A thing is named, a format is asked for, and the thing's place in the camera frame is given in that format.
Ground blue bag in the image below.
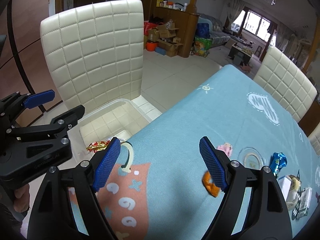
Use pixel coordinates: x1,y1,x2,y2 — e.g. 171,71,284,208
196,23,210,38

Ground assorted bottles and boxes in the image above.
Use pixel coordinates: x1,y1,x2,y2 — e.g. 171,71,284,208
156,0,188,12

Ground white paper packet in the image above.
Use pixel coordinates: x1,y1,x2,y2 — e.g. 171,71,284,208
277,175,292,193

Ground orange peel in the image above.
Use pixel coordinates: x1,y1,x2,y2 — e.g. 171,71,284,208
202,171,220,197

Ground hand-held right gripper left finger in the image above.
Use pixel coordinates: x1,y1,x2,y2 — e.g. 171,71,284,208
26,137,122,240

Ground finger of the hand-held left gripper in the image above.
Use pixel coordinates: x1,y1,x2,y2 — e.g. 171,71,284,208
6,104,86,141
0,89,56,121

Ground clear glass dish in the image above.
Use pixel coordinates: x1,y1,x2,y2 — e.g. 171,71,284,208
236,147,267,170

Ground cream printed plastic wrapper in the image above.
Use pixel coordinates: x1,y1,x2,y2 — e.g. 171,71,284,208
285,174,302,212

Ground cream quilted leather chair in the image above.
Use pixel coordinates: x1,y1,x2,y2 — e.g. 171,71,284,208
40,0,163,123
307,130,320,155
252,46,318,123

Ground patterned curtain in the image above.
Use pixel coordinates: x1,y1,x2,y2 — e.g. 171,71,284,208
225,0,247,28

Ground red yellow snack wrapper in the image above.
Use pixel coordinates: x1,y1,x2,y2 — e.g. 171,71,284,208
86,140,112,153

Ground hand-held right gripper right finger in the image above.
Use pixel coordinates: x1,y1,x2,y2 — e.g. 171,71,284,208
199,136,293,240

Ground wooden divider cabinet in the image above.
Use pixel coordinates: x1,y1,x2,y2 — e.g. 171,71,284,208
154,6,200,58

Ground blue foil wrapper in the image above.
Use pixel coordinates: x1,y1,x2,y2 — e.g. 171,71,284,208
269,152,288,177

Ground grey sofa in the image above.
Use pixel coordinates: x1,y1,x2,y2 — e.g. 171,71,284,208
200,15,240,48

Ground pile of cardboard boxes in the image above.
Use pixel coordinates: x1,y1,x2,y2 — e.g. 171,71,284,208
147,22,184,57

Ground blue printed tablecloth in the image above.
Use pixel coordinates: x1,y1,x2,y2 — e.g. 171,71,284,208
67,64,320,240

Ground red bag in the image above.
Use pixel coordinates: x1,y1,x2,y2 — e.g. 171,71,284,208
144,22,157,40

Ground person's left hand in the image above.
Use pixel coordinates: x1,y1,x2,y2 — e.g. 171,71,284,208
12,182,32,214

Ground coffee table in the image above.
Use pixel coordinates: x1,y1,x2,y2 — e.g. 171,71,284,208
229,42,254,65

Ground pink crumpled wrapper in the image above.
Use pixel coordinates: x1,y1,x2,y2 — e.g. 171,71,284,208
216,142,233,155

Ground white green milk carton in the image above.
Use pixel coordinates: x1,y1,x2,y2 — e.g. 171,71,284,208
296,187,313,220

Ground colourful printed bag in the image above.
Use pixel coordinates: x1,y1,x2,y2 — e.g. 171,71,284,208
191,36,212,57

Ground window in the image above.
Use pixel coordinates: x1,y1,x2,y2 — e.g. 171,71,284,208
240,7,277,43

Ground clear plastic bin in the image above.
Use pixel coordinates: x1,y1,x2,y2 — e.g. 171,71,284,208
79,99,151,153

